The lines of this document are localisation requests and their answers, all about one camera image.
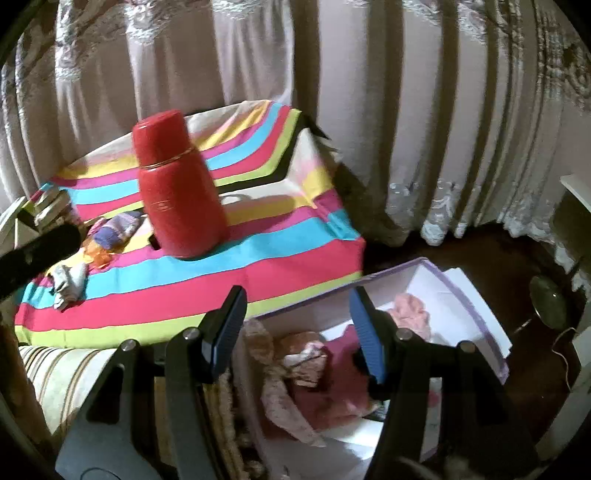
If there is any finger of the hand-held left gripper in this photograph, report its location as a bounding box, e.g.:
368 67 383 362
0 224 83 302

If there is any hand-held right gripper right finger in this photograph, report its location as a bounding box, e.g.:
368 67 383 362
350 286 540 480

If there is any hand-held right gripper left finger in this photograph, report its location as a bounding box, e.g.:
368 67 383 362
55 285 247 480

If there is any magenta cloth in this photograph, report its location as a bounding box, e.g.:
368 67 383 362
322 324 385 417

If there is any light blue sock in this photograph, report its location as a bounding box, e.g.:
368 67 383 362
50 262 89 311

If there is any pink sock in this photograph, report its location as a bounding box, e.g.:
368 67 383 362
387 292 433 345

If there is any orange organza bag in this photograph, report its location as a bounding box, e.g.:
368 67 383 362
82 244 117 271

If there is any purple knitted sock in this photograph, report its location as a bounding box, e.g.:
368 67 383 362
93 211 142 253

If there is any purple cardboard box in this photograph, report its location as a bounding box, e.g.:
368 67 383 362
233 257 509 468

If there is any white cardboard carton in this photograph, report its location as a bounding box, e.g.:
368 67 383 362
0 198 38 241

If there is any patterned small box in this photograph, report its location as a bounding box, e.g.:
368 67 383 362
27 188 71 228

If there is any colourful striped cloth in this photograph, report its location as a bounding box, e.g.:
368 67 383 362
14 99 364 348

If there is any pink floral cloth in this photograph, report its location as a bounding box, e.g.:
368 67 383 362
260 364 329 447

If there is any white cardboard lid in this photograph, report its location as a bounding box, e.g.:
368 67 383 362
444 267 514 385

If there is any striped beige cushion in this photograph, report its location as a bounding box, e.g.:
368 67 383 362
18 345 259 480

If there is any red thermos flask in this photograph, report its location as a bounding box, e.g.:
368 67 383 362
131 110 230 259

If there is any round metal stand base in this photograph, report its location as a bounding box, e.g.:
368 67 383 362
527 258 583 329

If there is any beige embroidered curtain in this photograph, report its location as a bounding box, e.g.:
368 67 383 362
0 0 591 247

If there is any white shelf board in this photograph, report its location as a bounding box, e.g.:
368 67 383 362
558 174 591 209

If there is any white cable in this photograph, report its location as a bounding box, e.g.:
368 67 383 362
551 327 579 394

